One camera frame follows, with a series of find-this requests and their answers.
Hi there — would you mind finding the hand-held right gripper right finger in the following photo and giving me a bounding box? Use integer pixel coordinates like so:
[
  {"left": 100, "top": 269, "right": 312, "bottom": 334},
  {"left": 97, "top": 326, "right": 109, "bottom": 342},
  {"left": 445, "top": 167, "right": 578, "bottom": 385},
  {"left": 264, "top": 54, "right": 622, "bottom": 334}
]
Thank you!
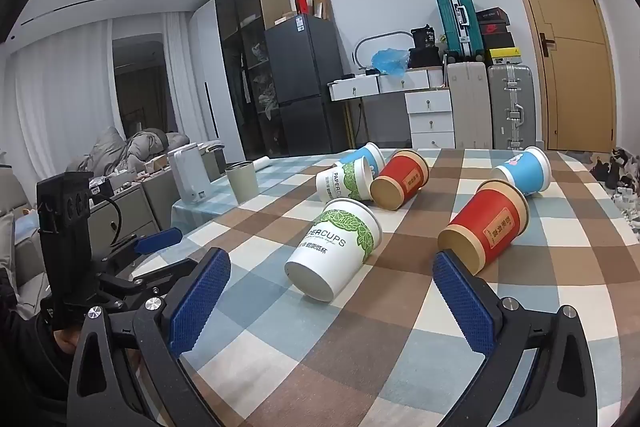
[{"left": 433, "top": 248, "right": 604, "bottom": 427}]

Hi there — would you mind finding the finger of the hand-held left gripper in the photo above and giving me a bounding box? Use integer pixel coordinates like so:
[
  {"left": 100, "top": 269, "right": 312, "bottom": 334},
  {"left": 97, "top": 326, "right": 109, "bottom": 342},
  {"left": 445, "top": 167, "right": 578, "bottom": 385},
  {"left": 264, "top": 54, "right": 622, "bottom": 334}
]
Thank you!
[
  {"left": 97, "top": 257, "right": 201, "bottom": 308},
  {"left": 97, "top": 228, "right": 184, "bottom": 275}
]

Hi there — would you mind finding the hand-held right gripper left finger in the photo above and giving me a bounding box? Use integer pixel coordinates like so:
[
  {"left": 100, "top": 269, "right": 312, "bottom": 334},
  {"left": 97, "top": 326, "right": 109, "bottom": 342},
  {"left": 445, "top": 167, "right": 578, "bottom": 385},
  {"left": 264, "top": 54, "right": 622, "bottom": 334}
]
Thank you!
[{"left": 67, "top": 247, "right": 232, "bottom": 427}]

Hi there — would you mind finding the large red paper cup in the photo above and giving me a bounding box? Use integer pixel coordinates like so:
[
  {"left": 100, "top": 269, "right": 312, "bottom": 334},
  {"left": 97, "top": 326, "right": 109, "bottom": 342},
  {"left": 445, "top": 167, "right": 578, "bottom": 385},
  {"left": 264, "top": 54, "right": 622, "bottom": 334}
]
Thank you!
[{"left": 437, "top": 179, "right": 530, "bottom": 276}]

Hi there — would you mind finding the large white leaf-print paper cup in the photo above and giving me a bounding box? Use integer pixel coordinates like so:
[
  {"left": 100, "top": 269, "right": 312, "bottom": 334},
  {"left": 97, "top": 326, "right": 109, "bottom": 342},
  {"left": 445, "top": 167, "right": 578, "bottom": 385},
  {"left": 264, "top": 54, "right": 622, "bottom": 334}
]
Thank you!
[{"left": 284, "top": 198, "right": 383, "bottom": 303}]

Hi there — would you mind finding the person's left forearm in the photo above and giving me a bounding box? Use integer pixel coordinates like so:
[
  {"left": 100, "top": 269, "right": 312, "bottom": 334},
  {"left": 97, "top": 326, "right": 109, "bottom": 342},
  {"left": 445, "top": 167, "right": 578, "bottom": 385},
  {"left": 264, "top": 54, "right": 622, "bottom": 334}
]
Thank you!
[{"left": 0, "top": 267, "right": 76, "bottom": 423}]

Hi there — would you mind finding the small red paper cup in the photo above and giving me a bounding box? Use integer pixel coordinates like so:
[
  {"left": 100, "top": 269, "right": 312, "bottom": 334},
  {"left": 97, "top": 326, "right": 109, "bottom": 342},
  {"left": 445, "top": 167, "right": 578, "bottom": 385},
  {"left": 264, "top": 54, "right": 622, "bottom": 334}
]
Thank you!
[{"left": 369, "top": 149, "right": 431, "bottom": 210}]

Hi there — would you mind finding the blue paper cup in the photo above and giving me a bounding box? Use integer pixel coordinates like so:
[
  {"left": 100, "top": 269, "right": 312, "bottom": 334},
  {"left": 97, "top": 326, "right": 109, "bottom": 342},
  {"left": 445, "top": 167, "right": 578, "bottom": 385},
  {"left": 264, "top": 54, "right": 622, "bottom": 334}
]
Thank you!
[
  {"left": 492, "top": 146, "right": 552, "bottom": 198},
  {"left": 344, "top": 142, "right": 386, "bottom": 180}
]

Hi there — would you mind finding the small white leaf-print paper cup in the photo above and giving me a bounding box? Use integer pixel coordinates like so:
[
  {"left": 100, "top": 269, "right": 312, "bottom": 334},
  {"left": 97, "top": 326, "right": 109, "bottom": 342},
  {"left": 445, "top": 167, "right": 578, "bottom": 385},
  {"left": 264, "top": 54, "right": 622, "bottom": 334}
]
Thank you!
[{"left": 315, "top": 156, "right": 374, "bottom": 203}]

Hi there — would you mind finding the grey bedside cabinet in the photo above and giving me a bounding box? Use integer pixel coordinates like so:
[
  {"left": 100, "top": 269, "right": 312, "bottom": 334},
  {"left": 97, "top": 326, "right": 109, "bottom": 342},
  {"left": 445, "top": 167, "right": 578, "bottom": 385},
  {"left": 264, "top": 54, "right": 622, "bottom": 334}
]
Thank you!
[{"left": 89, "top": 183, "right": 157, "bottom": 253}]

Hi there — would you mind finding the checkered tablecloth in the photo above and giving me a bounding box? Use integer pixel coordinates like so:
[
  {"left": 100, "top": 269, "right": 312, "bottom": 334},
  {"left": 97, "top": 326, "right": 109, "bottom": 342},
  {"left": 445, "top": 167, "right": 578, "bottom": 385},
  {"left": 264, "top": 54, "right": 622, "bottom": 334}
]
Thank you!
[{"left": 170, "top": 149, "right": 640, "bottom": 427}]

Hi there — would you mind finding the white electric kettle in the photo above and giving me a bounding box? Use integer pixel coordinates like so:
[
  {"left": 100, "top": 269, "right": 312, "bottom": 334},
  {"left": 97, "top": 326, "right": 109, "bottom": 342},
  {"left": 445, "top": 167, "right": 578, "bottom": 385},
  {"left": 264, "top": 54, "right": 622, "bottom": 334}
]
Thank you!
[{"left": 167, "top": 146, "right": 212, "bottom": 206}]

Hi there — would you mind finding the grey duvet pile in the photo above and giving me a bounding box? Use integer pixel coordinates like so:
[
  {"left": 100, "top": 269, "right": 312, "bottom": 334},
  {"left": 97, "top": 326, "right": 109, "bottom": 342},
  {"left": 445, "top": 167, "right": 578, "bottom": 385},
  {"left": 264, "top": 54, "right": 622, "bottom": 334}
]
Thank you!
[{"left": 75, "top": 126, "right": 192, "bottom": 178}]

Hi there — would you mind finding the grey-green tumbler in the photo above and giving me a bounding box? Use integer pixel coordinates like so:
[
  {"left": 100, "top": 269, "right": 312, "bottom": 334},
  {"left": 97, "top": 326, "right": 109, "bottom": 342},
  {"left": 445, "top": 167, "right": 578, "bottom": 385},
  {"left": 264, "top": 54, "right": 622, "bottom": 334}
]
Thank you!
[{"left": 224, "top": 161, "right": 259, "bottom": 203}]

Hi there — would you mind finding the white curtain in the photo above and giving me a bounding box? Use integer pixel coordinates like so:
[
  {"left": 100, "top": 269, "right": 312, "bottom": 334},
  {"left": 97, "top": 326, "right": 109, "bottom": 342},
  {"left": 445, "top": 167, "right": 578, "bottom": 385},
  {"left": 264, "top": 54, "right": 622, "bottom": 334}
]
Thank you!
[{"left": 10, "top": 9, "right": 201, "bottom": 188}]

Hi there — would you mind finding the white wardrobe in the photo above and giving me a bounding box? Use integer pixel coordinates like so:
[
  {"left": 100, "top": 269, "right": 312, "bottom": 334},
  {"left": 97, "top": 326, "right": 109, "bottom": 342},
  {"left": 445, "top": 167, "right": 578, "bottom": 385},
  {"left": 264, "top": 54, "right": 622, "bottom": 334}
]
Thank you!
[{"left": 192, "top": 0, "right": 247, "bottom": 162}]

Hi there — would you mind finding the white drawer unit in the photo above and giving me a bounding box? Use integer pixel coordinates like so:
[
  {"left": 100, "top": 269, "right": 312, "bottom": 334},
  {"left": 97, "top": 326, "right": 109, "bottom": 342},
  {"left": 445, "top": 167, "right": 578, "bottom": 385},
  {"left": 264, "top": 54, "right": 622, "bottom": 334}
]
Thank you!
[{"left": 404, "top": 89, "right": 456, "bottom": 150}]

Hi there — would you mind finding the beige suitcase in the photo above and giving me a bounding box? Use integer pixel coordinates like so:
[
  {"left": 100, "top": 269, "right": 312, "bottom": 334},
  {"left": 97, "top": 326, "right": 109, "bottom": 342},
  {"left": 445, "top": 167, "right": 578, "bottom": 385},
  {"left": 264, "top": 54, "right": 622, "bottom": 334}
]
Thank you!
[{"left": 446, "top": 61, "right": 494, "bottom": 150}]

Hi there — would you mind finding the silver suitcase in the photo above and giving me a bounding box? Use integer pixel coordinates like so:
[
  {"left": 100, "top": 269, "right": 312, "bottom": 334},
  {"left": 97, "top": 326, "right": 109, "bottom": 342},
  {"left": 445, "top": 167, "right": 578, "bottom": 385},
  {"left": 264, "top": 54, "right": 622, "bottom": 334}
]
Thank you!
[{"left": 487, "top": 64, "right": 537, "bottom": 151}]

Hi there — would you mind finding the dark glass-door cabinet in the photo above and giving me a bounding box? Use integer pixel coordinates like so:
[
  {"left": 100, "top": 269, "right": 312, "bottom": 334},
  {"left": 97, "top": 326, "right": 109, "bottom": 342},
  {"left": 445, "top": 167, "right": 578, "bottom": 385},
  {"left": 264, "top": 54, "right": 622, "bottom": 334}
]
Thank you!
[{"left": 214, "top": 0, "right": 292, "bottom": 161}]

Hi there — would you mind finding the black refrigerator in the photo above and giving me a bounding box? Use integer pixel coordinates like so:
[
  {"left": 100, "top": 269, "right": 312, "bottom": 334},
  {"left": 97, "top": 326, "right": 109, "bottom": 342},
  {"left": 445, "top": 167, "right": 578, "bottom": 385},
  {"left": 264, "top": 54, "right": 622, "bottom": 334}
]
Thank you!
[{"left": 263, "top": 13, "right": 352, "bottom": 158}]

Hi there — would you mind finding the white desk with drawers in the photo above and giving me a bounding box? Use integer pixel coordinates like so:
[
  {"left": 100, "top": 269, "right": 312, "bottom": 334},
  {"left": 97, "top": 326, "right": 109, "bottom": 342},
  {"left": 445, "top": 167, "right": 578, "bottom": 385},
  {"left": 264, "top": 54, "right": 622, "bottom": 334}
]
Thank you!
[{"left": 327, "top": 68, "right": 447, "bottom": 148}]

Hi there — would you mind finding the blue plastic bag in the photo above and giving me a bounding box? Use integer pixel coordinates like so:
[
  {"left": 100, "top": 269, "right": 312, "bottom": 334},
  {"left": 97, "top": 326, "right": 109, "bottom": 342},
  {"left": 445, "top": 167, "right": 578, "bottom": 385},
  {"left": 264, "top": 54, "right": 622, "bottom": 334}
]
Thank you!
[{"left": 372, "top": 48, "right": 411, "bottom": 76}]

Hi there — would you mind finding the black bag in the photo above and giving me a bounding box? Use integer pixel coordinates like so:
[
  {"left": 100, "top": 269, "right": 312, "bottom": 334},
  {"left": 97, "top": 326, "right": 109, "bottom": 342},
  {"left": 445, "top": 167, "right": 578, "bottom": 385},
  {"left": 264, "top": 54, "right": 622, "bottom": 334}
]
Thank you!
[{"left": 408, "top": 25, "right": 442, "bottom": 68}]

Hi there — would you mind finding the wooden door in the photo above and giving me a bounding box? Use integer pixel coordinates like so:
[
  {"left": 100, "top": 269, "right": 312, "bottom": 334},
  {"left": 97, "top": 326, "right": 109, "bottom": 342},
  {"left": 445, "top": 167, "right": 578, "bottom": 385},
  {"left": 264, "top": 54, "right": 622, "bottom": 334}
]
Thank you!
[{"left": 493, "top": 0, "right": 617, "bottom": 154}]

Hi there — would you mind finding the stack of shoe boxes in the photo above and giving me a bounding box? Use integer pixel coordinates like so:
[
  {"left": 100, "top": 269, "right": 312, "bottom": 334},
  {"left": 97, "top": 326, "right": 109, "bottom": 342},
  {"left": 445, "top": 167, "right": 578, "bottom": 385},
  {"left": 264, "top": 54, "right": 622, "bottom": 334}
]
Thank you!
[{"left": 476, "top": 8, "right": 524, "bottom": 66}]

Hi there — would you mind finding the oval table mirror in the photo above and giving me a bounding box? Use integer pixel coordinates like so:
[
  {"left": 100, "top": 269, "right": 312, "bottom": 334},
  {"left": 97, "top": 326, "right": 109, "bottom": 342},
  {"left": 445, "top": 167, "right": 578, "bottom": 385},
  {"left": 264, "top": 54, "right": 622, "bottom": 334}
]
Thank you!
[{"left": 353, "top": 30, "right": 414, "bottom": 70}]

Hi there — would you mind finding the teal suitcase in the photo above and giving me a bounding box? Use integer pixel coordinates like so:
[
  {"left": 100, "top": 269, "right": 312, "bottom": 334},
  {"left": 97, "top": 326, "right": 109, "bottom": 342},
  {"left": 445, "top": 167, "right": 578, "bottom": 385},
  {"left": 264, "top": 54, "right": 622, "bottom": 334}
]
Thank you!
[{"left": 432, "top": 0, "right": 485, "bottom": 60}]

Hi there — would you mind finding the black cable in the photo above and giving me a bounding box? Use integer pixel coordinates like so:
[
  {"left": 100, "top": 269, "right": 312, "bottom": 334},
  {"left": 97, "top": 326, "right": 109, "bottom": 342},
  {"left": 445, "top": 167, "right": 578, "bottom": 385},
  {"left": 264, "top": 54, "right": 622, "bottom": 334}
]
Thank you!
[{"left": 86, "top": 193, "right": 124, "bottom": 249}]

